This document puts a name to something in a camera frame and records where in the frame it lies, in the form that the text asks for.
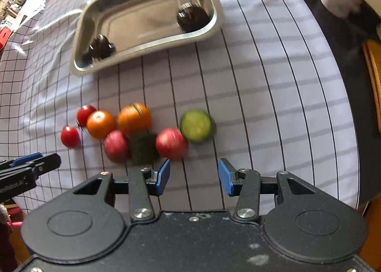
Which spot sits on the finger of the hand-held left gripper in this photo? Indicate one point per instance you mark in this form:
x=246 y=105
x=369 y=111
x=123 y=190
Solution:
x=25 y=159
x=47 y=163

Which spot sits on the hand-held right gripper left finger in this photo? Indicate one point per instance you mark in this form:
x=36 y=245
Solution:
x=162 y=178

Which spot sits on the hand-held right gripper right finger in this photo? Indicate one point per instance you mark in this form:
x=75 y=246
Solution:
x=224 y=178

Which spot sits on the red cherry tomato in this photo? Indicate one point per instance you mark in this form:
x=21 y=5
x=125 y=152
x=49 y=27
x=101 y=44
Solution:
x=85 y=114
x=70 y=137

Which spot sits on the dark green cucumber piece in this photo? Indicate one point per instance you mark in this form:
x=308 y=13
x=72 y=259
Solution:
x=144 y=148

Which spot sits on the cucumber piece with cut face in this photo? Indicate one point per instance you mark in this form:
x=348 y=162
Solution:
x=196 y=125

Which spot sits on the small orange mandarin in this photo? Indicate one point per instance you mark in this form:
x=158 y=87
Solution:
x=100 y=124

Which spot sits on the large orange mandarin with stem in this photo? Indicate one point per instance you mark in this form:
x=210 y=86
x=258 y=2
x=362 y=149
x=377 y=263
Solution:
x=134 y=118

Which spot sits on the stainless steel tray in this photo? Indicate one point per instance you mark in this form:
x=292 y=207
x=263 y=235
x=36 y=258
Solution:
x=143 y=16

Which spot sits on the red box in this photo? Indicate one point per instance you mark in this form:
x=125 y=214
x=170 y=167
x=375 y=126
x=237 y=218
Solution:
x=5 y=37

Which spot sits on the dark round fruit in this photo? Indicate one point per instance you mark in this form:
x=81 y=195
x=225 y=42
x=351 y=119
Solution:
x=192 y=16
x=101 y=47

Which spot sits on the wooden chair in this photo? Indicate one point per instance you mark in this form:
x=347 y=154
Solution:
x=373 y=81

